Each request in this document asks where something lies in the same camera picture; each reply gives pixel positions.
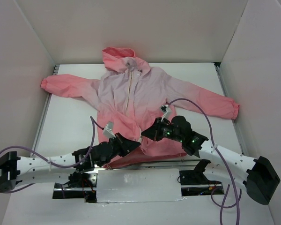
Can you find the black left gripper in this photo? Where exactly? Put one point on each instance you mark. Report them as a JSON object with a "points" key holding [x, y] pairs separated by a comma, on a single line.
{"points": [[121, 142]]}

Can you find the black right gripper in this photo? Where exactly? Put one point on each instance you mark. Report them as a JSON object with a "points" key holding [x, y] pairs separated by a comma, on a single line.
{"points": [[158, 129]]}

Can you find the pink hooded zip jacket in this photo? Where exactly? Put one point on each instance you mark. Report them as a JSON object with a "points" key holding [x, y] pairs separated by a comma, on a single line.
{"points": [[130, 95]]}

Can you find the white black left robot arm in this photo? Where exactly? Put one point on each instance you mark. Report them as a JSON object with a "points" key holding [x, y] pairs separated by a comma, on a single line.
{"points": [[17, 170]]}

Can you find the white foam cover board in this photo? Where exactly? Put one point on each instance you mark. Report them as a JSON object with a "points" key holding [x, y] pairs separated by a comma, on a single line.
{"points": [[137, 186]]}

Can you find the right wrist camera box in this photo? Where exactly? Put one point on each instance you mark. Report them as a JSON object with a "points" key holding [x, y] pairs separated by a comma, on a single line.
{"points": [[166, 110]]}

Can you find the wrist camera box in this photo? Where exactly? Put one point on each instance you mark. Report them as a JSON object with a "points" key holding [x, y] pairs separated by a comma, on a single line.
{"points": [[108, 130], [166, 110]]}

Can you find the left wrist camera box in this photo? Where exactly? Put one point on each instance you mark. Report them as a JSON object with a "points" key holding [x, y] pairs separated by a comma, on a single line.
{"points": [[108, 130]]}

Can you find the aluminium table edge rail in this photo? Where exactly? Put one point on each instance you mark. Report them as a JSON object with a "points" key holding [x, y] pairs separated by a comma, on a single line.
{"points": [[155, 165]]}

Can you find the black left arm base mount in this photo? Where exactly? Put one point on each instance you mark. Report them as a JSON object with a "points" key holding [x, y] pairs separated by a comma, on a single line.
{"points": [[86, 180]]}

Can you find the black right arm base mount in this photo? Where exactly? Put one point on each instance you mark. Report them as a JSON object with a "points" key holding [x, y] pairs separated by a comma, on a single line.
{"points": [[195, 176]]}

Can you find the right side aluminium rail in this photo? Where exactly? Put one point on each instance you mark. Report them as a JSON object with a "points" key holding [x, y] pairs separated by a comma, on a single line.
{"points": [[235, 110]]}

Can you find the left side aluminium rail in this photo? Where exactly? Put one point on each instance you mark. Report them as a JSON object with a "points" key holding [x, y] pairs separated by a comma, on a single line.
{"points": [[41, 122]]}

